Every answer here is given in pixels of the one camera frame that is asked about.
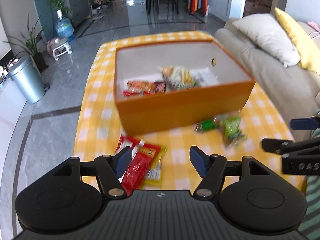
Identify red long snack packet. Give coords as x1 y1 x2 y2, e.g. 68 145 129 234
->
116 135 162 196

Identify green sausage stick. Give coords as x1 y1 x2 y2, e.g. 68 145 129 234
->
195 119 219 132

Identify green raisin bag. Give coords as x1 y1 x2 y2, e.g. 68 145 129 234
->
218 115 247 148

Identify beige sofa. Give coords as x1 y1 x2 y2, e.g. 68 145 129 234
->
214 18 319 124

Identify yellow cushion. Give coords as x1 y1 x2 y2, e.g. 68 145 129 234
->
274 8 319 75

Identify orange cardboard box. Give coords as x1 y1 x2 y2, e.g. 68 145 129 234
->
113 39 255 135

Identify small red snack packet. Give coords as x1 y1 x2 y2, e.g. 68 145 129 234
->
123 80 167 97

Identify pale green snack bag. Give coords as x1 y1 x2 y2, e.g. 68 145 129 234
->
158 66 200 90

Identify white cushion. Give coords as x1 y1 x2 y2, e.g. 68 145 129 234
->
232 14 300 67

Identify silver trash can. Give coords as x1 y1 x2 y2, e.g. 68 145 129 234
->
9 55 50 104

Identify small white stool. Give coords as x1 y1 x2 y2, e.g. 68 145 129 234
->
52 38 72 61

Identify potted long-leaf plant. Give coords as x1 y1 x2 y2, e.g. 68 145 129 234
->
3 16 48 73

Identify blue water jug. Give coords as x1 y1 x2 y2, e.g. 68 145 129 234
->
55 9 74 39

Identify stacked orange plastic stools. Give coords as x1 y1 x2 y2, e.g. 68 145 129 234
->
188 0 208 16

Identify grey drawer cabinet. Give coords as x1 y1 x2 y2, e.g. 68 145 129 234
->
65 0 91 27

